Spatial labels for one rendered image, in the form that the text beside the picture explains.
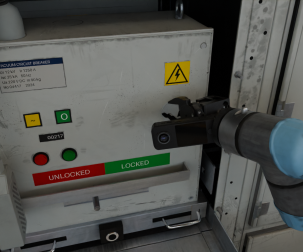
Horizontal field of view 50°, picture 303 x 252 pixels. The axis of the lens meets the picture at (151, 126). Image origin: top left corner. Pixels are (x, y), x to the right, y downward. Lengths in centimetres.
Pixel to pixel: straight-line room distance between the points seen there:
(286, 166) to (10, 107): 50
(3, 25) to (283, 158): 52
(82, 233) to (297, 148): 61
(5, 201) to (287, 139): 50
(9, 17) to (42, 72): 11
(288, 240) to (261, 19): 70
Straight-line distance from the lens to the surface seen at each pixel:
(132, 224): 90
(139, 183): 77
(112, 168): 77
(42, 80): 66
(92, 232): 89
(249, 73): 72
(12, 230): 72
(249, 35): 69
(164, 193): 87
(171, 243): 92
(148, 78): 68
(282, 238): 111
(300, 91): 79
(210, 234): 95
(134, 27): 71
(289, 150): 44
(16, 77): 66
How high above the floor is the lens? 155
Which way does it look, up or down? 30 degrees down
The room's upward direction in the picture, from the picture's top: straight up
